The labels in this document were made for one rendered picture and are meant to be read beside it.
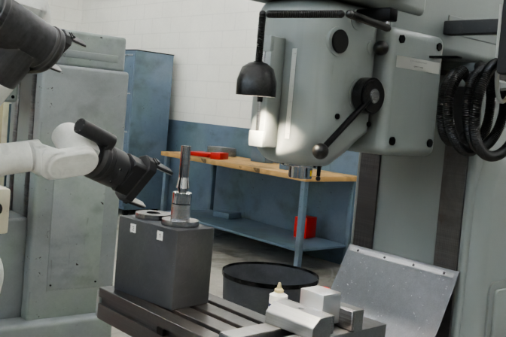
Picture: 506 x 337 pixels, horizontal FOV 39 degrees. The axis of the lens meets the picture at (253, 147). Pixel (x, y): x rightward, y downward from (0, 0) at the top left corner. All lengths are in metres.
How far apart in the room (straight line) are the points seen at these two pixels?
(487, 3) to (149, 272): 1.01
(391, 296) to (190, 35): 7.39
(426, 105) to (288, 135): 0.35
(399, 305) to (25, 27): 1.00
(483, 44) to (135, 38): 8.42
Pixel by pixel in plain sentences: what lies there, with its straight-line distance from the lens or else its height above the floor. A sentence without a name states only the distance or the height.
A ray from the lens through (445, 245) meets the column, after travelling 1.68.
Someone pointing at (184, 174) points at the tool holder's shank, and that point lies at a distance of 1.71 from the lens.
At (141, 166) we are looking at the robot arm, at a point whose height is 1.26.
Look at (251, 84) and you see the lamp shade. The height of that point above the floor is 1.45.
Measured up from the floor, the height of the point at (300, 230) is 0.40.
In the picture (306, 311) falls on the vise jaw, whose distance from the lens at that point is 1.37.
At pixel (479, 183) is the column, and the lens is 1.65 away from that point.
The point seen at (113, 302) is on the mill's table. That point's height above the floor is 0.91.
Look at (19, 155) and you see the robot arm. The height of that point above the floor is 1.28.
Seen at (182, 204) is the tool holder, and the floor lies 1.17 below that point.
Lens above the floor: 1.41
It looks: 3 degrees down
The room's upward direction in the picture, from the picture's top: 5 degrees clockwise
